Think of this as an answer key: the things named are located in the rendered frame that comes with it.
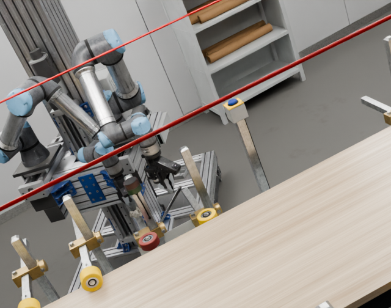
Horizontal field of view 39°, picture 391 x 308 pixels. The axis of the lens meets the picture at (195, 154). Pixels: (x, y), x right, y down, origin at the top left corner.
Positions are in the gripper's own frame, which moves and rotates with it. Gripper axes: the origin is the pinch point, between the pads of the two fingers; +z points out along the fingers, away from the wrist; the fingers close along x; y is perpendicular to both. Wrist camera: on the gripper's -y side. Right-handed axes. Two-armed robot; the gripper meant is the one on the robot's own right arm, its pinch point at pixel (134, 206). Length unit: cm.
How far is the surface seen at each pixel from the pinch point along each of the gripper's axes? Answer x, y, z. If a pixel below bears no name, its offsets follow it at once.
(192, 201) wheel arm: -24.5, -18.3, 1.0
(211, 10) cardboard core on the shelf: -127, 212, -14
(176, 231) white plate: -11.8, -28.8, 4.4
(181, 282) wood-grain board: -4, -76, -7
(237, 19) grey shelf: -159, 253, 15
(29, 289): 49, -44, -13
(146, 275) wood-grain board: 6, -63, -7
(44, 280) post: 45, -33, -7
